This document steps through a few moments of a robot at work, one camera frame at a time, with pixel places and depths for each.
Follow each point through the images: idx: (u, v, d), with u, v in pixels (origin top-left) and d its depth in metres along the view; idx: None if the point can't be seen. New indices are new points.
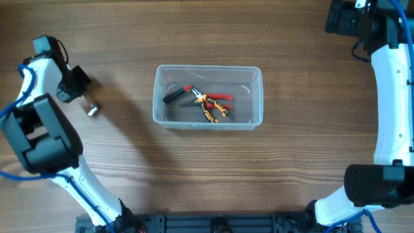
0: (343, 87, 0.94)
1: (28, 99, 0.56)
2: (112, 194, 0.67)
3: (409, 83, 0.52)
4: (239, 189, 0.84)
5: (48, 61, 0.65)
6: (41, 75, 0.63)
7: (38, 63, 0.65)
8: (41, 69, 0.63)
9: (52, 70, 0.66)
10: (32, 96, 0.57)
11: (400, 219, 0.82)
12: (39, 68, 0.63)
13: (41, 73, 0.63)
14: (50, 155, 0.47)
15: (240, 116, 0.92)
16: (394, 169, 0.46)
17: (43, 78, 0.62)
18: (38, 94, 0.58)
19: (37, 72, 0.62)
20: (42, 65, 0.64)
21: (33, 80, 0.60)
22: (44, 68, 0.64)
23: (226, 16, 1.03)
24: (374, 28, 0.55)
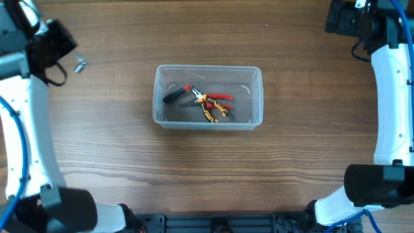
0: (343, 87, 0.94)
1: (30, 186, 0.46)
2: (117, 207, 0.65)
3: (409, 83, 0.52)
4: (239, 189, 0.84)
5: (29, 82, 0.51)
6: (25, 117, 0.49)
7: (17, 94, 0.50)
8: (27, 114, 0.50)
9: (37, 90, 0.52)
10: (33, 178, 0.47)
11: (400, 219, 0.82)
12: (24, 108, 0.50)
13: (26, 114, 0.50)
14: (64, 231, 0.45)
15: (240, 116, 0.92)
16: (393, 169, 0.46)
17: (30, 127, 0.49)
18: (41, 169, 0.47)
19: (22, 115, 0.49)
20: (22, 97, 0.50)
21: (24, 142, 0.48)
22: (28, 105, 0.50)
23: (226, 16, 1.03)
24: (374, 28, 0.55)
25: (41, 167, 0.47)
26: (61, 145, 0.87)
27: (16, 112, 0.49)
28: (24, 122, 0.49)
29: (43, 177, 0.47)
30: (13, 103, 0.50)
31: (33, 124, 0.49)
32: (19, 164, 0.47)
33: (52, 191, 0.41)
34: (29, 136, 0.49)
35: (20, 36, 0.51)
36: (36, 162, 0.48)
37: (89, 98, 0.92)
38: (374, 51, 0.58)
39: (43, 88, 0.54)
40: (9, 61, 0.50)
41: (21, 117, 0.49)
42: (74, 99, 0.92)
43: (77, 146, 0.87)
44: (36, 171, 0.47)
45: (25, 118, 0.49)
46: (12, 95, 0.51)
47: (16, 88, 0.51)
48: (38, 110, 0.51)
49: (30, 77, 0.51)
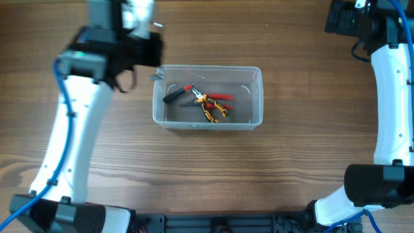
0: (343, 87, 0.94)
1: (54, 191, 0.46)
2: (123, 211, 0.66)
3: (409, 83, 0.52)
4: (239, 189, 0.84)
5: (98, 88, 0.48)
6: (79, 122, 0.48)
7: (82, 95, 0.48)
8: (82, 122, 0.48)
9: (102, 96, 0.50)
10: (59, 186, 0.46)
11: (400, 219, 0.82)
12: (79, 114, 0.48)
13: (81, 120, 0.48)
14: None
15: (240, 116, 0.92)
16: (394, 169, 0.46)
17: (78, 134, 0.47)
18: (69, 182, 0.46)
19: (77, 117, 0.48)
20: (85, 100, 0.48)
21: (68, 149, 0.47)
22: (86, 111, 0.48)
23: (226, 16, 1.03)
24: (374, 28, 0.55)
25: (70, 178, 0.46)
26: None
27: (73, 114, 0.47)
28: (76, 124, 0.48)
29: (68, 189, 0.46)
30: (72, 101, 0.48)
31: (83, 133, 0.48)
32: (54, 163, 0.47)
33: (72, 208, 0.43)
34: (74, 142, 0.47)
35: (108, 37, 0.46)
36: (69, 171, 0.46)
37: None
38: (374, 51, 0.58)
39: (110, 92, 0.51)
40: (87, 59, 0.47)
41: (74, 119, 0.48)
42: None
43: None
44: (64, 181, 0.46)
45: (77, 123, 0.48)
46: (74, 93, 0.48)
47: (82, 88, 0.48)
48: (93, 119, 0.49)
49: (99, 84, 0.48)
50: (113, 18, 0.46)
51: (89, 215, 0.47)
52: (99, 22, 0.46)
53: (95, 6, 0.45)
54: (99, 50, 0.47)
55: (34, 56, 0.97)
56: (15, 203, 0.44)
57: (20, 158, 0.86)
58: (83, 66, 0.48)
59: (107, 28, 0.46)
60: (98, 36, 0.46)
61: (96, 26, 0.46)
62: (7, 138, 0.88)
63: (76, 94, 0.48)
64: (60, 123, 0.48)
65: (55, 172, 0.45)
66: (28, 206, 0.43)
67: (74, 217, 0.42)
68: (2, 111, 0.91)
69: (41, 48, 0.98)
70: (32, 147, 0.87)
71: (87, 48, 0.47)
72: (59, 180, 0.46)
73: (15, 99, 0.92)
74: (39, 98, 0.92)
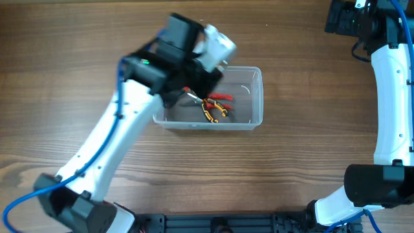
0: (343, 87, 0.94)
1: (77, 182, 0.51)
2: (128, 213, 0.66)
3: (409, 83, 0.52)
4: (239, 189, 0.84)
5: (151, 99, 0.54)
6: (123, 125, 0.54)
7: (134, 103, 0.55)
8: (125, 125, 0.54)
9: (149, 109, 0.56)
10: (85, 178, 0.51)
11: (400, 220, 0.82)
12: (127, 118, 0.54)
13: (125, 124, 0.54)
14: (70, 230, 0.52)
15: (240, 116, 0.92)
16: (394, 170, 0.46)
17: (119, 136, 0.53)
18: (94, 178, 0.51)
19: (122, 121, 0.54)
20: (136, 107, 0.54)
21: (108, 146, 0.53)
22: (133, 118, 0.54)
23: (226, 16, 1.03)
24: (374, 27, 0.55)
25: (98, 173, 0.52)
26: (61, 145, 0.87)
27: (121, 117, 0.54)
28: (121, 127, 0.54)
29: (92, 184, 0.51)
30: (125, 105, 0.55)
31: (124, 137, 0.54)
32: (90, 154, 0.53)
33: (88, 204, 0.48)
34: (113, 141, 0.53)
35: (179, 54, 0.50)
36: (99, 167, 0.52)
37: (90, 99, 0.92)
38: (374, 51, 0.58)
39: (156, 106, 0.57)
40: (150, 67, 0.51)
41: (121, 122, 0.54)
42: (74, 99, 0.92)
43: (77, 146, 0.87)
44: (92, 175, 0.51)
45: (123, 125, 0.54)
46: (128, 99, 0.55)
47: (136, 98, 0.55)
48: (134, 127, 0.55)
49: (152, 96, 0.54)
50: (188, 41, 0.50)
51: (102, 216, 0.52)
52: (173, 40, 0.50)
53: (175, 25, 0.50)
54: (165, 62, 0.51)
55: (34, 56, 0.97)
56: (42, 182, 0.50)
57: (20, 158, 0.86)
58: (146, 76, 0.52)
59: (178, 46, 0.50)
60: (168, 51, 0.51)
61: (169, 43, 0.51)
62: (7, 138, 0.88)
63: (129, 99, 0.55)
64: (107, 121, 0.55)
65: (88, 163, 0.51)
66: (50, 190, 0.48)
67: (88, 214, 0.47)
68: (2, 111, 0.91)
69: (41, 48, 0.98)
70: (32, 147, 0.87)
71: (154, 59, 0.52)
72: (88, 173, 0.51)
73: (15, 99, 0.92)
74: (39, 98, 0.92)
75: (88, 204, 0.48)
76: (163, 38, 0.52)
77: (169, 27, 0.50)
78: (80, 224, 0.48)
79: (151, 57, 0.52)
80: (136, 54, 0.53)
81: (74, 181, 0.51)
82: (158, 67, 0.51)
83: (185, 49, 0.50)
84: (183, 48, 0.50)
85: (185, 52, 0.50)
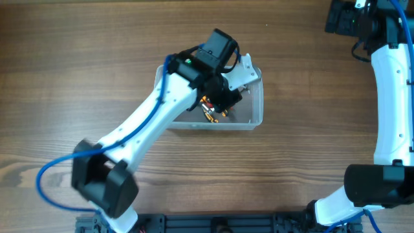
0: (343, 87, 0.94)
1: (117, 151, 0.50)
2: (134, 210, 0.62)
3: (409, 83, 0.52)
4: (239, 189, 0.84)
5: (189, 92, 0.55)
6: (165, 109, 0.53)
7: (175, 90, 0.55)
8: (166, 109, 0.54)
9: (186, 101, 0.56)
10: (124, 149, 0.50)
11: (400, 220, 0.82)
12: (168, 102, 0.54)
13: (167, 108, 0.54)
14: (92, 203, 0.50)
15: (240, 116, 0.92)
16: (394, 169, 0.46)
17: (158, 120, 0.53)
18: (130, 153, 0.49)
19: (164, 104, 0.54)
20: (176, 94, 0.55)
21: (149, 124, 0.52)
22: (172, 104, 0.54)
23: (226, 16, 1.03)
24: (374, 28, 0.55)
25: (135, 148, 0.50)
26: (61, 145, 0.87)
27: (162, 101, 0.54)
28: (162, 110, 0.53)
29: (130, 155, 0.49)
30: (167, 92, 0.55)
31: (163, 121, 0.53)
32: (130, 128, 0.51)
33: (126, 171, 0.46)
34: (153, 121, 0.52)
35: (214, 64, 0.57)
36: (138, 141, 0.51)
37: (90, 99, 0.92)
38: (374, 51, 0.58)
39: (190, 101, 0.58)
40: (190, 68, 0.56)
41: (162, 105, 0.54)
42: (74, 99, 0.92)
43: None
44: (130, 148, 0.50)
45: (163, 109, 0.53)
46: (170, 87, 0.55)
47: (178, 85, 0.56)
48: (173, 113, 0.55)
49: (192, 88, 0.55)
50: (224, 52, 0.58)
51: (129, 193, 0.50)
52: (212, 50, 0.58)
53: (217, 39, 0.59)
54: (202, 66, 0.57)
55: (34, 57, 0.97)
56: (81, 146, 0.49)
57: (20, 158, 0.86)
58: (186, 73, 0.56)
59: (216, 56, 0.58)
60: (206, 58, 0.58)
61: (208, 52, 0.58)
62: (6, 138, 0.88)
63: (173, 88, 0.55)
64: (147, 104, 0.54)
65: (129, 136, 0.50)
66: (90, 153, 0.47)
67: (123, 182, 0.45)
68: (2, 110, 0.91)
69: (41, 48, 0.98)
70: (32, 147, 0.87)
71: (195, 61, 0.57)
72: (127, 145, 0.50)
73: (15, 99, 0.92)
74: (39, 98, 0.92)
75: (125, 172, 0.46)
76: (204, 47, 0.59)
77: (211, 40, 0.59)
78: (110, 193, 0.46)
79: (193, 59, 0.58)
80: (180, 55, 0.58)
81: (112, 151, 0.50)
82: (197, 70, 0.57)
83: (222, 60, 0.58)
84: (219, 59, 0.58)
85: (221, 63, 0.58)
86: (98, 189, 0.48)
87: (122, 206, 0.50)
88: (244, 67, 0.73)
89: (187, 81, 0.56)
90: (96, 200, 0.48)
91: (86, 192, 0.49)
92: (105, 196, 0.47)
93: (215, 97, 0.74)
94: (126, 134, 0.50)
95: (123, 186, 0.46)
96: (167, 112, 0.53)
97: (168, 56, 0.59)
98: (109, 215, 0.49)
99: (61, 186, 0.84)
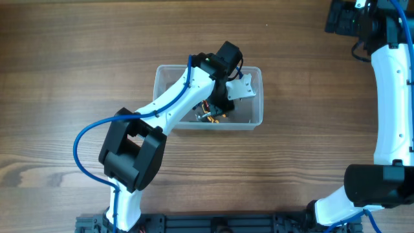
0: (343, 87, 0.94)
1: (151, 121, 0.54)
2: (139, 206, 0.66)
3: (409, 83, 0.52)
4: (239, 189, 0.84)
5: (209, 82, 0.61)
6: (191, 91, 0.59)
7: (199, 77, 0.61)
8: (193, 91, 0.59)
9: (206, 90, 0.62)
10: (158, 119, 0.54)
11: (400, 220, 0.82)
12: (195, 86, 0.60)
13: (193, 91, 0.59)
14: (119, 172, 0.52)
15: (240, 116, 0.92)
16: (394, 171, 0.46)
17: (185, 99, 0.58)
18: (163, 123, 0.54)
19: (191, 87, 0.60)
20: (202, 80, 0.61)
21: (178, 103, 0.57)
22: (196, 88, 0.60)
23: (226, 16, 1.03)
24: (374, 28, 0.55)
25: (165, 121, 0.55)
26: (61, 145, 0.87)
27: (189, 85, 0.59)
28: (189, 92, 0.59)
29: (163, 125, 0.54)
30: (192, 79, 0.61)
31: (188, 103, 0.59)
32: (163, 103, 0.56)
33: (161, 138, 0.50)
34: (182, 101, 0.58)
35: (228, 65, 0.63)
36: (169, 114, 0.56)
37: (90, 98, 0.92)
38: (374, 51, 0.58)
39: (207, 92, 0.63)
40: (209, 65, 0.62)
41: (189, 88, 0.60)
42: (74, 100, 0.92)
43: None
44: (163, 118, 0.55)
45: (191, 92, 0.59)
46: (195, 75, 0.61)
47: (202, 73, 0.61)
48: (195, 98, 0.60)
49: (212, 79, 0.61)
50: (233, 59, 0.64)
51: (156, 162, 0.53)
52: (222, 56, 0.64)
53: (228, 47, 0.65)
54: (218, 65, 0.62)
55: (34, 57, 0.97)
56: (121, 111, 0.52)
57: (20, 158, 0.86)
58: (206, 70, 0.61)
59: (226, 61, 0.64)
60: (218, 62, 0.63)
61: (220, 57, 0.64)
62: (6, 138, 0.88)
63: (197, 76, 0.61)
64: (174, 87, 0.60)
65: (163, 107, 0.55)
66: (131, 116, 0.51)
67: (159, 144, 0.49)
68: (2, 111, 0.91)
69: (41, 48, 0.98)
70: (32, 147, 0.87)
71: (213, 60, 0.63)
72: (160, 116, 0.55)
73: (15, 99, 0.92)
74: (39, 98, 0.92)
75: (162, 135, 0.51)
76: (216, 54, 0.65)
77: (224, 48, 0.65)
78: (144, 156, 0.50)
79: (211, 58, 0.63)
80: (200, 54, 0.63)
81: (147, 120, 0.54)
82: (216, 66, 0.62)
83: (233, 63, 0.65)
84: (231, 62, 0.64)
85: (231, 66, 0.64)
86: (129, 156, 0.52)
87: (148, 175, 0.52)
88: (242, 83, 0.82)
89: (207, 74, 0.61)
90: (126, 166, 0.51)
91: (116, 160, 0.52)
92: (138, 160, 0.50)
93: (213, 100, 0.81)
94: (160, 107, 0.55)
95: (156, 150, 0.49)
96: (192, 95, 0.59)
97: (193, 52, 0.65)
98: (135, 185, 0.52)
99: (61, 186, 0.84)
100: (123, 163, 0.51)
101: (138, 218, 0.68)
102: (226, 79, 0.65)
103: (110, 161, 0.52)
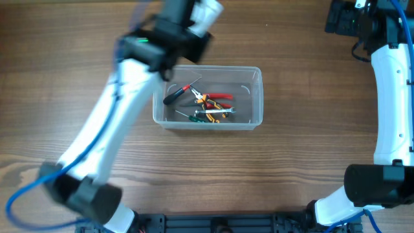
0: (343, 87, 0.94)
1: (81, 167, 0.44)
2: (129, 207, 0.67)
3: (409, 83, 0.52)
4: (240, 189, 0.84)
5: (148, 77, 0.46)
6: (121, 105, 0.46)
7: (133, 75, 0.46)
8: (126, 104, 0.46)
9: (148, 87, 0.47)
10: (87, 163, 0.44)
11: (400, 220, 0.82)
12: (125, 95, 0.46)
13: (123, 103, 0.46)
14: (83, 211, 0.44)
15: (240, 116, 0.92)
16: (394, 170, 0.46)
17: (118, 122, 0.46)
18: (96, 162, 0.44)
19: (121, 98, 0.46)
20: (137, 81, 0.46)
21: (110, 123, 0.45)
22: (130, 95, 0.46)
23: (226, 16, 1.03)
24: (374, 28, 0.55)
25: (98, 158, 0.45)
26: (62, 145, 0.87)
27: (118, 97, 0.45)
28: (120, 105, 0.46)
29: (94, 167, 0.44)
30: (121, 83, 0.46)
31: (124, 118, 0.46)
32: (89, 137, 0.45)
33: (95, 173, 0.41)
34: (114, 122, 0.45)
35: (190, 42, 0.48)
36: (101, 149, 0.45)
37: (90, 98, 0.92)
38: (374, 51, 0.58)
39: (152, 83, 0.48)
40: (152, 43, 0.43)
41: (118, 98, 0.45)
42: (74, 100, 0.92)
43: None
44: (96, 158, 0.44)
45: (122, 105, 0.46)
46: (123, 76, 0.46)
47: (132, 72, 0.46)
48: (134, 107, 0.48)
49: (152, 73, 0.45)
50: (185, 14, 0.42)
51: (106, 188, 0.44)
52: (167, 15, 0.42)
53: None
54: (163, 39, 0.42)
55: (33, 57, 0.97)
56: (46, 170, 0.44)
57: (19, 158, 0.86)
58: (148, 49, 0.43)
59: (174, 21, 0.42)
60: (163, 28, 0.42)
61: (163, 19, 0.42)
62: (6, 138, 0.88)
63: (128, 77, 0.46)
64: (103, 105, 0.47)
65: (90, 146, 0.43)
66: (55, 176, 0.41)
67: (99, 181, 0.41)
68: (2, 111, 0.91)
69: (41, 48, 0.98)
70: (32, 147, 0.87)
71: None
72: (89, 157, 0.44)
73: (15, 99, 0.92)
74: (39, 98, 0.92)
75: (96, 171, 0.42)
76: (158, 15, 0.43)
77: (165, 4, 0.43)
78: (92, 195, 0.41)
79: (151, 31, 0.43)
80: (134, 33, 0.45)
81: (74, 170, 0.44)
82: (160, 43, 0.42)
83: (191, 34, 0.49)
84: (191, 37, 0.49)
85: (185, 26, 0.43)
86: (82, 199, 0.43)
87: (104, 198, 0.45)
88: None
89: (145, 65, 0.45)
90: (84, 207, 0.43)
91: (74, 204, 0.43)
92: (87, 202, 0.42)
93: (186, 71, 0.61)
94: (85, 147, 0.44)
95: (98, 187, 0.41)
96: (127, 106, 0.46)
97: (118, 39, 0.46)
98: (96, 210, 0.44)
99: None
100: (86, 193, 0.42)
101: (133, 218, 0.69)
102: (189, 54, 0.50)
103: (76, 195, 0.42)
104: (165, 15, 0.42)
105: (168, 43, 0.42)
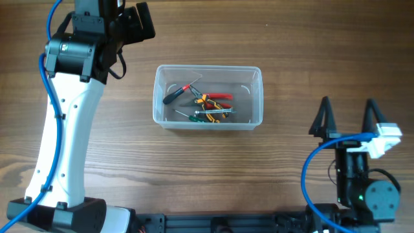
0: (343, 87, 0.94)
1: (47, 197, 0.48)
2: (119, 209, 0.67)
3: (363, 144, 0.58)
4: (240, 189, 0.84)
5: (86, 87, 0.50)
6: (68, 125, 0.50)
7: (69, 95, 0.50)
8: (72, 121, 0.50)
9: (90, 94, 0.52)
10: (52, 193, 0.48)
11: (398, 219, 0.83)
12: (70, 112, 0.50)
13: (68, 123, 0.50)
14: None
15: (240, 116, 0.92)
16: (378, 196, 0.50)
17: (68, 142, 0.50)
18: (62, 187, 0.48)
19: (66, 120, 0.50)
20: (76, 99, 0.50)
21: (61, 144, 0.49)
22: (75, 112, 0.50)
23: (226, 16, 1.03)
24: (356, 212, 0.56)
25: (65, 183, 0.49)
26: None
27: (62, 116, 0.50)
28: (66, 127, 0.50)
29: (64, 195, 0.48)
30: (61, 102, 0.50)
31: (74, 136, 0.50)
32: (46, 166, 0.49)
33: (65, 213, 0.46)
34: (65, 145, 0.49)
35: (94, 40, 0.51)
36: (63, 175, 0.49)
37: None
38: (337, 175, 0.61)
39: (98, 87, 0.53)
40: (74, 51, 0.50)
41: (64, 122, 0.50)
42: None
43: None
44: (59, 185, 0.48)
45: (67, 125, 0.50)
46: (63, 93, 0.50)
47: (68, 87, 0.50)
48: (84, 118, 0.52)
49: (88, 82, 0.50)
50: (101, 8, 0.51)
51: (85, 215, 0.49)
52: (86, 10, 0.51)
53: None
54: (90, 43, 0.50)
55: (34, 57, 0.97)
56: (12, 210, 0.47)
57: (20, 158, 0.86)
58: (77, 50, 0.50)
59: (95, 16, 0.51)
60: (87, 23, 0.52)
61: (84, 13, 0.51)
62: (6, 138, 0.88)
63: (65, 93, 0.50)
64: (50, 129, 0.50)
65: (48, 178, 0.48)
66: (24, 213, 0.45)
67: (72, 213, 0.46)
68: (3, 111, 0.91)
69: (41, 48, 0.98)
70: (33, 147, 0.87)
71: (77, 37, 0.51)
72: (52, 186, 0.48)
73: (15, 100, 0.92)
74: (39, 98, 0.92)
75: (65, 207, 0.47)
76: (76, 12, 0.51)
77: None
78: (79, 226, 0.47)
79: (75, 37, 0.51)
80: (54, 41, 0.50)
81: (41, 202, 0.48)
82: (85, 46, 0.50)
83: (106, 25, 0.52)
84: (105, 30, 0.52)
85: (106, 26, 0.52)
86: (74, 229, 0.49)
87: (88, 218, 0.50)
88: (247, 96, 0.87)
89: (79, 76, 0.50)
90: None
91: None
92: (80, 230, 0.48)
93: (139, 39, 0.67)
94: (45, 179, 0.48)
95: (76, 219, 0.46)
96: (72, 125, 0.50)
97: (43, 55, 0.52)
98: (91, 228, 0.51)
99: None
100: (64, 219, 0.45)
101: (129, 218, 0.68)
102: (113, 48, 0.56)
103: (55, 224, 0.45)
104: (81, 13, 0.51)
105: (90, 42, 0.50)
